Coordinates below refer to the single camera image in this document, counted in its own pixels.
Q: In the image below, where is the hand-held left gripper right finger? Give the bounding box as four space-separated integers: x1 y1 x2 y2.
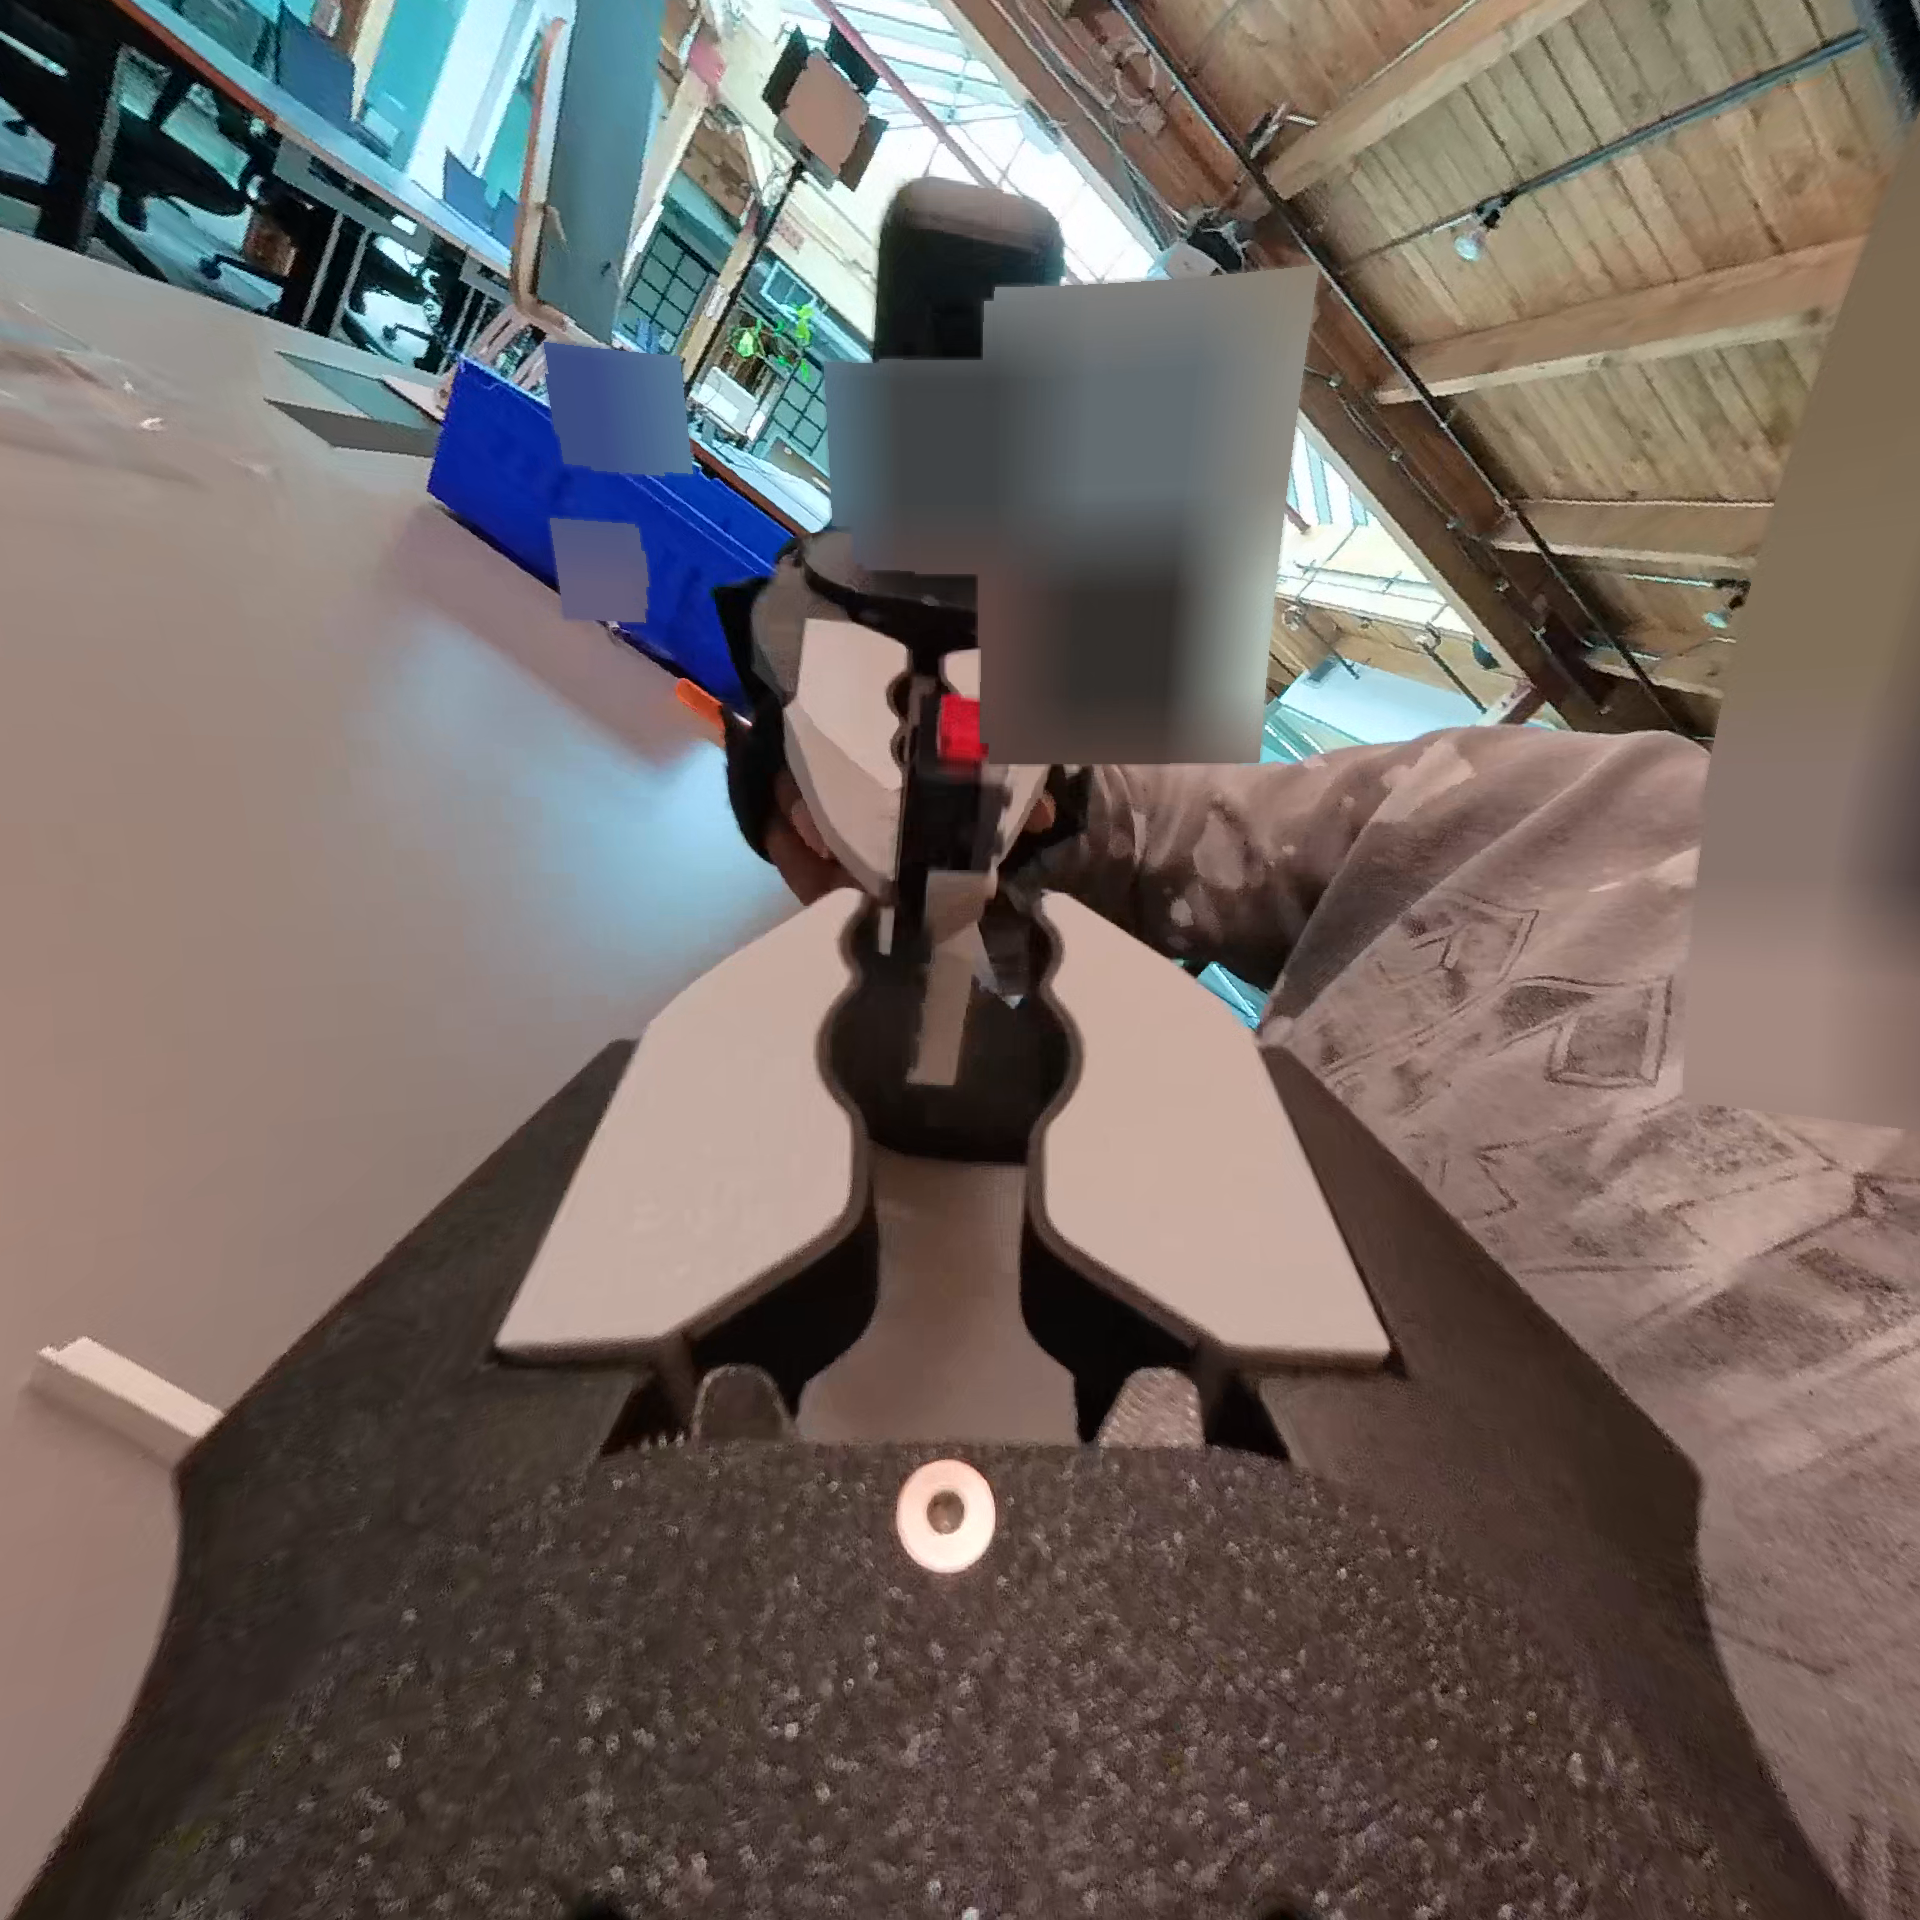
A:
1030 911 1394 1378

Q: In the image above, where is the studio light panel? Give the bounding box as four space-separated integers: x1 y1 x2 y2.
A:
759 33 888 189

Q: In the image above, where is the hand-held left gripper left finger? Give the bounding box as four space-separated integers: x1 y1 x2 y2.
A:
496 896 876 1370

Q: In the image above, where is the white long lego piece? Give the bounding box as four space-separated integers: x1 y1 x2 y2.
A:
31 1335 226 1464

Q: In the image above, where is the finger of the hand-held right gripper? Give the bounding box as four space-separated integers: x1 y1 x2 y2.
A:
992 766 1058 879
752 566 912 903

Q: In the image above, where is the wooden desk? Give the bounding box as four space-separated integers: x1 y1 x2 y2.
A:
106 0 527 331

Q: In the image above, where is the black office chair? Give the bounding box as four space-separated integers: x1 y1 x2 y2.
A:
75 63 272 243

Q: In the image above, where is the blue storage bin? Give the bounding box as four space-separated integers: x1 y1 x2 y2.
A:
430 362 798 707

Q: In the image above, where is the orange white lego car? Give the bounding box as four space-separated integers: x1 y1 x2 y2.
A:
824 667 1076 1166

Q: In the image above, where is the person's right forearm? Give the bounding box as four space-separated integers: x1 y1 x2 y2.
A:
1035 730 1712 1009

